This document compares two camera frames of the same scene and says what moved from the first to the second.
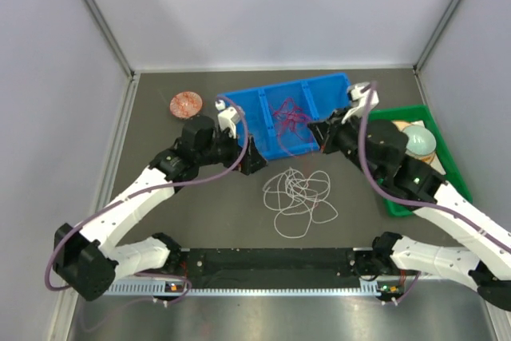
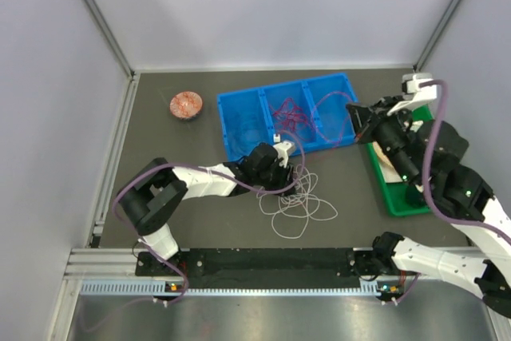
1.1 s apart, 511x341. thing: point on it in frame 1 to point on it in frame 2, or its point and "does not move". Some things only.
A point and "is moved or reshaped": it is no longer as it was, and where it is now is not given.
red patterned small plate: x=186 y=105 does not move
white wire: x=298 y=200 is moved or reshaped
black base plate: x=277 y=267 does not move
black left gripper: x=254 y=160 to x=286 y=175
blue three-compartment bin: x=278 y=115 does not move
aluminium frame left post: x=98 y=13 does not move
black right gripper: x=320 y=128 to x=366 y=120
